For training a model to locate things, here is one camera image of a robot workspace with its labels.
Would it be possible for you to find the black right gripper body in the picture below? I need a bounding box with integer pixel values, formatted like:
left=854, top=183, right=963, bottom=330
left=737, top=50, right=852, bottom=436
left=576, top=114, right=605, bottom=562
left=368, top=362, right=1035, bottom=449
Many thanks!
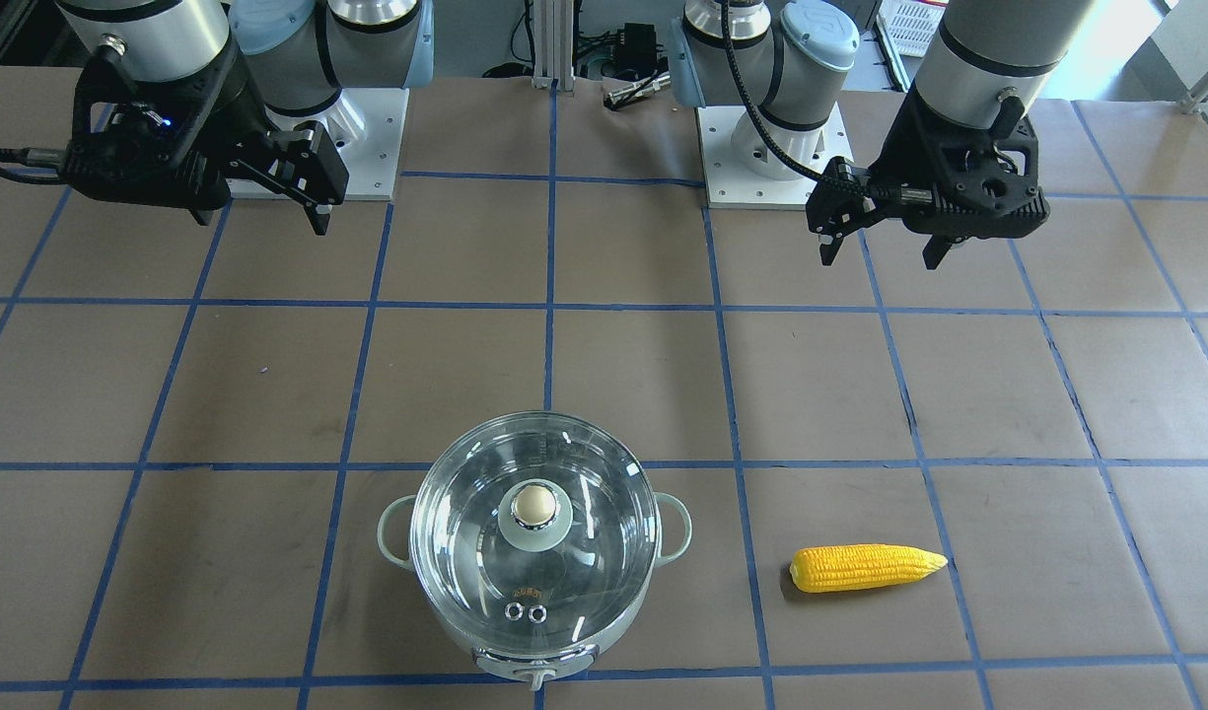
left=59, top=39, right=274, bottom=225

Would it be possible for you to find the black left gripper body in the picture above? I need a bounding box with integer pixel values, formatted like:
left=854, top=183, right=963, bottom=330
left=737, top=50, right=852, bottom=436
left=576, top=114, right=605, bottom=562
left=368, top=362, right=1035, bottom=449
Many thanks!
left=870, top=87, right=1050, bottom=239

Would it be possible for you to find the yellow corn cob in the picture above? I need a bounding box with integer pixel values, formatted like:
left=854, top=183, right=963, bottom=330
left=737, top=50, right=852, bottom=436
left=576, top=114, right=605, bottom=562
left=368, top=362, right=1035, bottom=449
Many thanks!
left=789, top=543, right=948, bottom=594

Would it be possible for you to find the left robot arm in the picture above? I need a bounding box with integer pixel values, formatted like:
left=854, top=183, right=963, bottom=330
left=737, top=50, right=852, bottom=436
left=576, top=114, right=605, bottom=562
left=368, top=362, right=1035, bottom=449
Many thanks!
left=668, top=1, right=1094, bottom=270

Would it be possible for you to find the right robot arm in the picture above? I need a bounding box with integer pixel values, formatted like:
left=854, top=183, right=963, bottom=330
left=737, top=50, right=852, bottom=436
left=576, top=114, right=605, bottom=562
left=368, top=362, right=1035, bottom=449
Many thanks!
left=27, top=1, right=434, bottom=235

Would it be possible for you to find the white plastic basket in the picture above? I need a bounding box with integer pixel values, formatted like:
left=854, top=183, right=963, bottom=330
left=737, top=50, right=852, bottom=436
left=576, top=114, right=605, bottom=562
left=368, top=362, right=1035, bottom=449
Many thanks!
left=878, top=1, right=948, bottom=58

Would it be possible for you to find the black power adapter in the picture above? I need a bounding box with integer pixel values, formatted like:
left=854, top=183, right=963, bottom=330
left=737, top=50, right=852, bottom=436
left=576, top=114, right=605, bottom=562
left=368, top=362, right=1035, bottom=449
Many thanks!
left=612, top=23, right=658, bottom=77

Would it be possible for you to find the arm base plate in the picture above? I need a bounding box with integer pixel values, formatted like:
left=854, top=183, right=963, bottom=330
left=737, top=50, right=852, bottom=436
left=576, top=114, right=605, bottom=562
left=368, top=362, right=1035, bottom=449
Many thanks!
left=695, top=104, right=852, bottom=211
left=268, top=87, right=410, bottom=202

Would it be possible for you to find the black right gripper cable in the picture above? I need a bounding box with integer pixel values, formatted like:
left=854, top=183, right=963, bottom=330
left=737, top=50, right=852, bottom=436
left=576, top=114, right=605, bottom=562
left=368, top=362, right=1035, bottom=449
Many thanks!
left=0, top=147, right=72, bottom=186

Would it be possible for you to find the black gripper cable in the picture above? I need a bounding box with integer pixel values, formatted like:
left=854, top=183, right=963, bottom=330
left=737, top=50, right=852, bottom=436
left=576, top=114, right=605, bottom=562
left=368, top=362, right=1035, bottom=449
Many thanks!
left=718, top=0, right=866, bottom=188
left=0, top=147, right=72, bottom=186

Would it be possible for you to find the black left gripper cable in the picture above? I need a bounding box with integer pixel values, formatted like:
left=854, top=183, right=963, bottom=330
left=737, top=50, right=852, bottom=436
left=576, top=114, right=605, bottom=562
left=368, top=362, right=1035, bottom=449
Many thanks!
left=718, top=0, right=866, bottom=188

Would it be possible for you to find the aluminium frame post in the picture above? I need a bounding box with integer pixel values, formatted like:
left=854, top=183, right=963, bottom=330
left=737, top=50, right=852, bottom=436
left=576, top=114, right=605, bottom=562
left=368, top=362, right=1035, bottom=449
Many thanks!
left=529, top=1, right=577, bottom=95

